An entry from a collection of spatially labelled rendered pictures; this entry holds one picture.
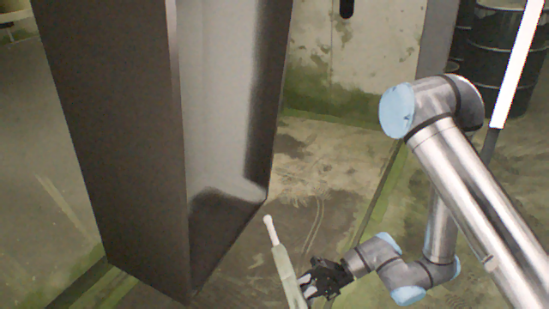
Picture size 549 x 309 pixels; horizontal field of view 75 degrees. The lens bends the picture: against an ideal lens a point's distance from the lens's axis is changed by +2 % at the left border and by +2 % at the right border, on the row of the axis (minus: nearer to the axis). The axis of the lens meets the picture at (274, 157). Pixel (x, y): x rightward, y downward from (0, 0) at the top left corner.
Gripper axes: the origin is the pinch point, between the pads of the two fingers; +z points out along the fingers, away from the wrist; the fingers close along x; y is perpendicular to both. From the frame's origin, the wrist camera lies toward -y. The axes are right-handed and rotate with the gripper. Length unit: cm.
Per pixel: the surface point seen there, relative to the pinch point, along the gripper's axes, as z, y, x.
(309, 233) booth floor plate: -11, 50, 69
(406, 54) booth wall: -134, 27, 151
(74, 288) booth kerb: 97, -3, 63
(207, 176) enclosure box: 16, -13, 73
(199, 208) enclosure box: 23, -13, 53
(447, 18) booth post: -158, 10, 134
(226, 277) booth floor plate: 36, 32, 54
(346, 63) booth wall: -101, 24, 182
